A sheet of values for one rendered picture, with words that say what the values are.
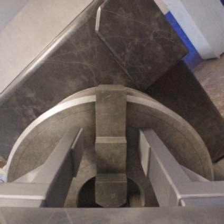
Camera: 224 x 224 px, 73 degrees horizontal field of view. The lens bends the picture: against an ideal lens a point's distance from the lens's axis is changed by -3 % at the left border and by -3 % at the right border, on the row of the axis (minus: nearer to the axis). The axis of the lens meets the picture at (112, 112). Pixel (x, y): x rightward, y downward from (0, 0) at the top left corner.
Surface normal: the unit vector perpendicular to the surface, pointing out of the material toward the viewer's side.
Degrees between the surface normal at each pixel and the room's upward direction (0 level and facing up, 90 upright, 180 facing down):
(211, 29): 90
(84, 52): 90
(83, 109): 90
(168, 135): 90
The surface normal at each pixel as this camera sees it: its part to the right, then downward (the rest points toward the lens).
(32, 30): 0.02, 0.25
